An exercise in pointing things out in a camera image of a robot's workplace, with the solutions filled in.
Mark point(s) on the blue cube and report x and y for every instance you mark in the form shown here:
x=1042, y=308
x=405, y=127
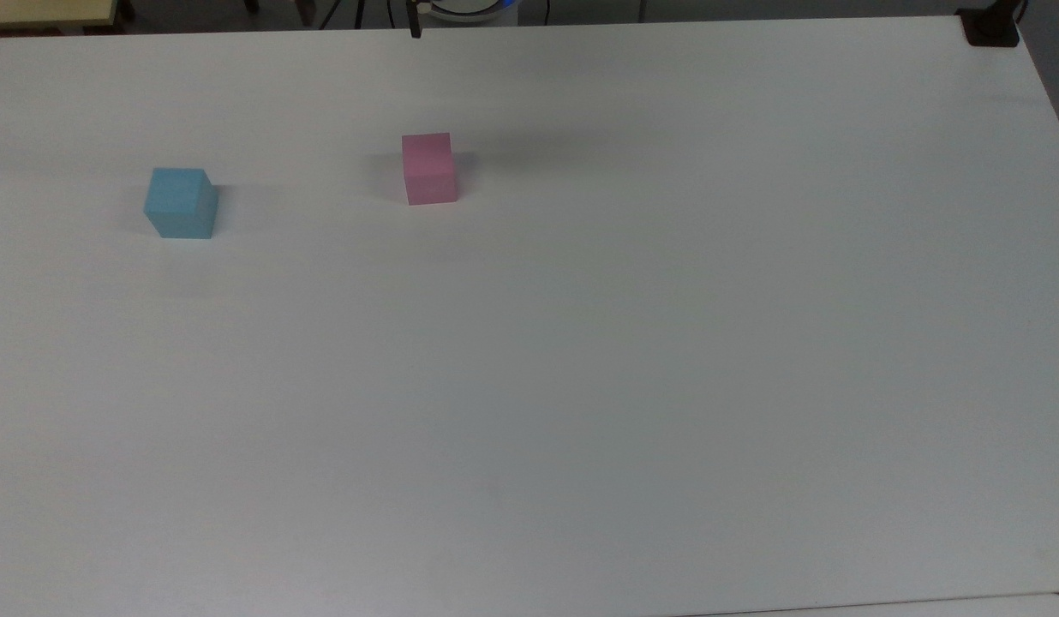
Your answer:
x=181, y=204

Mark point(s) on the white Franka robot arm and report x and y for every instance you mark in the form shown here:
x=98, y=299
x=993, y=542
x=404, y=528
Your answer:
x=474, y=10

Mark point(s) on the pink cube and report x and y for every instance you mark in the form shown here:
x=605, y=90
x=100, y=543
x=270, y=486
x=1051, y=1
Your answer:
x=429, y=170

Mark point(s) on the black tripod legs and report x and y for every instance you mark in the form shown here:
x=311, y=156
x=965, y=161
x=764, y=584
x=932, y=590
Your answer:
x=348, y=12

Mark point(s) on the yellow wooden table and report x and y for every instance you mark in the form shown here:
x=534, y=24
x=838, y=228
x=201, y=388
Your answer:
x=45, y=12

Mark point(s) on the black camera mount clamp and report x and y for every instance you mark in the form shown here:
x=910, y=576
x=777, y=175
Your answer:
x=990, y=29

